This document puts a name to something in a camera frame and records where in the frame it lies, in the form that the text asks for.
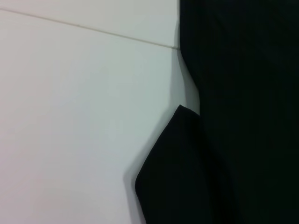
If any black shirt with white print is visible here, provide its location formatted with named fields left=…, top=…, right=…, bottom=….
left=135, top=0, right=299, bottom=224

